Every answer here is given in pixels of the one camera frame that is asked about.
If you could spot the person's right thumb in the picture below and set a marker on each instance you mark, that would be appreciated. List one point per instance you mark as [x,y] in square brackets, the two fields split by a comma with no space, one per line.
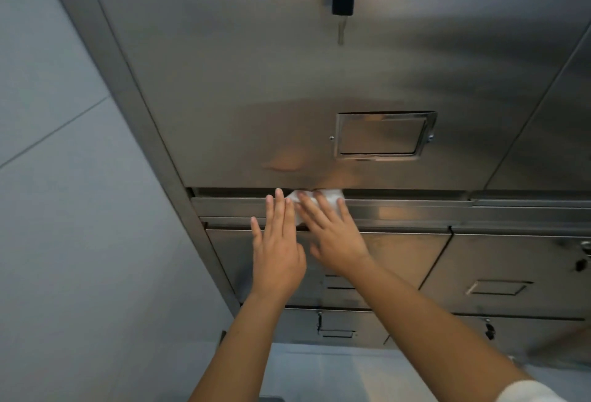
[315,251]

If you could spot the person's left thumb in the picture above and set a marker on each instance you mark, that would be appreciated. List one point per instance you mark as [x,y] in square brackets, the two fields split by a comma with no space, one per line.
[302,261]

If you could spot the person's right hand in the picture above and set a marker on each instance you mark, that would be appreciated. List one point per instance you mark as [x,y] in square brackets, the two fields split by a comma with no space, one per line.
[339,242]

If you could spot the person's left hand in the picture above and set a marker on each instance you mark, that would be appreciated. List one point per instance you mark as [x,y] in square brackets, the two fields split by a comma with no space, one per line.
[277,258]

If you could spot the white sleeve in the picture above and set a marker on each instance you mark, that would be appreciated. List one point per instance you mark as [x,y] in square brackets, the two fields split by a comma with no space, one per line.
[531,392]

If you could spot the person's right little finger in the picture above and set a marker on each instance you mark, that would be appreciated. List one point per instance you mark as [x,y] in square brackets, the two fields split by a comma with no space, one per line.
[345,212]

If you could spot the person's right forearm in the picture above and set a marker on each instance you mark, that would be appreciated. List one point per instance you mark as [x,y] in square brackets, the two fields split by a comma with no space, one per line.
[415,318]

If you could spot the white wiping cloth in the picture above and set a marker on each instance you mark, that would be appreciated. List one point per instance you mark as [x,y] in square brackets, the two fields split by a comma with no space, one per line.
[333,196]

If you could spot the stainless steel locker door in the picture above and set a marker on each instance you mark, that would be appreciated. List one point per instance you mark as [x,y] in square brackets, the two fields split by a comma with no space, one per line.
[221,69]
[397,258]
[531,335]
[508,258]
[295,325]
[554,129]

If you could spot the person's left forearm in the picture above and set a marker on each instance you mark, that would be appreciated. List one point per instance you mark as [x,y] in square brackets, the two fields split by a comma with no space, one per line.
[240,346]

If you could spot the person's left middle finger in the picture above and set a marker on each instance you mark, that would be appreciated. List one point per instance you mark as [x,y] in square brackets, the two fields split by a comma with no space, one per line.
[280,212]

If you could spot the person's left little finger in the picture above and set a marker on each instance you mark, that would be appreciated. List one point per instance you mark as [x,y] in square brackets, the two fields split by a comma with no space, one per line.
[256,233]

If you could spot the black key in lock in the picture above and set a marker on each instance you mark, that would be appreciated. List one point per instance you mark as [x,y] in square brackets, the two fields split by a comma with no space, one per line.
[489,330]
[319,322]
[582,256]

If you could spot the stainless steel locker cabinet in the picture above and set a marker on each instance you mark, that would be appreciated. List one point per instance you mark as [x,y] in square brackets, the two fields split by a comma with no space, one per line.
[115,69]

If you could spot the person's right middle finger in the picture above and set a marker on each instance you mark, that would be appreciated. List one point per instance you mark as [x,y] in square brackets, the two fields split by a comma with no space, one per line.
[311,208]

